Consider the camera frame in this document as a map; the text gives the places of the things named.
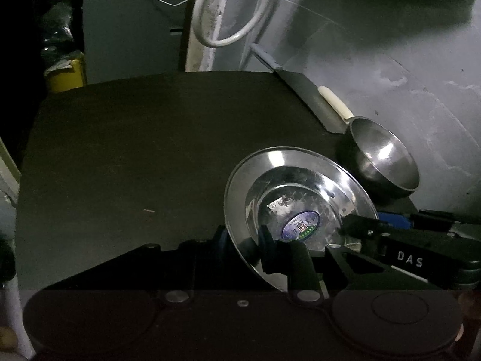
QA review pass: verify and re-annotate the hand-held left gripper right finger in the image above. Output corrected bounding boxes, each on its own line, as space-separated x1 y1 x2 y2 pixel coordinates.
258 226 444 306

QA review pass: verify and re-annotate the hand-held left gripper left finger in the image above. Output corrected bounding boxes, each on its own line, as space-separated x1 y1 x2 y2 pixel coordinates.
56 226 271 306

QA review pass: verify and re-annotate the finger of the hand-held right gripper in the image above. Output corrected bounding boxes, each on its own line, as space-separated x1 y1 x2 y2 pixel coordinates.
377 210 467 234
339 214 392 243

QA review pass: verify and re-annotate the steel bowl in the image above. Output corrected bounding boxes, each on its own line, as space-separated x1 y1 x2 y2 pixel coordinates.
335 117 420 197

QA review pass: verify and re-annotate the steel plate with oval sticker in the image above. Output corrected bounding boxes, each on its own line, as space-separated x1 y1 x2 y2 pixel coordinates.
223 146 380 293

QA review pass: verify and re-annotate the yellow box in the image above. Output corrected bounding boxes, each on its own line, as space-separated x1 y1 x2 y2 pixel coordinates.
44 51 88 93

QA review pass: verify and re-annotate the beige wooden board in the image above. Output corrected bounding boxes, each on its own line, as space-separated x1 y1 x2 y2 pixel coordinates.
0 135 22 205

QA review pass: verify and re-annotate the black plastic bag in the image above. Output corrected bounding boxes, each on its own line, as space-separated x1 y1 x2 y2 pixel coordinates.
41 2 82 69

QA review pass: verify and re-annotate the cream tool handle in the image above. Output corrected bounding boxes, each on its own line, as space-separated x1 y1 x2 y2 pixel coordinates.
317 85 354 122

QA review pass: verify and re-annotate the cleaver with grey handle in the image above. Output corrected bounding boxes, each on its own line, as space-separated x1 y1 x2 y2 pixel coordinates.
249 43 347 135

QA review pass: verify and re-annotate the thick white cable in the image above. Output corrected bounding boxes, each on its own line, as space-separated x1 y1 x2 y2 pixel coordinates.
191 0 280 49

